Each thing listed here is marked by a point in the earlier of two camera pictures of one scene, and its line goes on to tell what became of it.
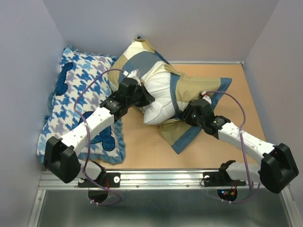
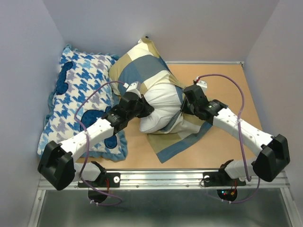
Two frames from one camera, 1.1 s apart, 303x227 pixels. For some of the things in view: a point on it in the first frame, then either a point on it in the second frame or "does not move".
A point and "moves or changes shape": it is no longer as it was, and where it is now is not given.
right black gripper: (185, 115) → (185, 108)
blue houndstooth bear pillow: (81, 84) does not move
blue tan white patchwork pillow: (142, 56) moves or changes shape
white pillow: (157, 82) moves or changes shape
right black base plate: (220, 178) does not move
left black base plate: (109, 180) does not move
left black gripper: (146, 99) → (146, 107)
